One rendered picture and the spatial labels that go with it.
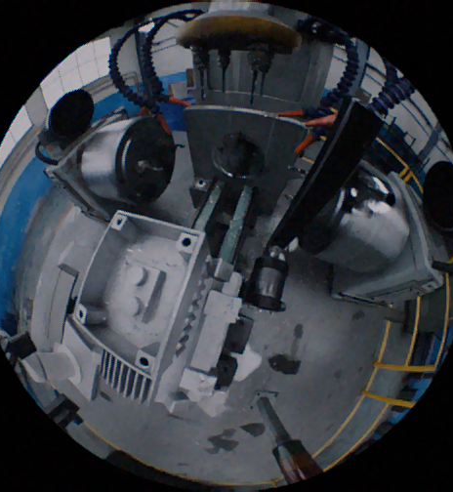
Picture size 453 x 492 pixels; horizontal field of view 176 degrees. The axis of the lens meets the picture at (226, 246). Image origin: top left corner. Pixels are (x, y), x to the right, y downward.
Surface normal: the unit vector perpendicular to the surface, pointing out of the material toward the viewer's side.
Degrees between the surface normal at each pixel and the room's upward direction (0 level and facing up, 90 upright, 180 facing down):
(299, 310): 0
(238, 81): 90
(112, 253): 90
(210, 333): 0
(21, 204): 90
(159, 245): 0
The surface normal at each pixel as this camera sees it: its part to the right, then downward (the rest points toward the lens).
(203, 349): 0.01, -0.39
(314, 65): -0.31, 0.87
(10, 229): 0.92, 0.36
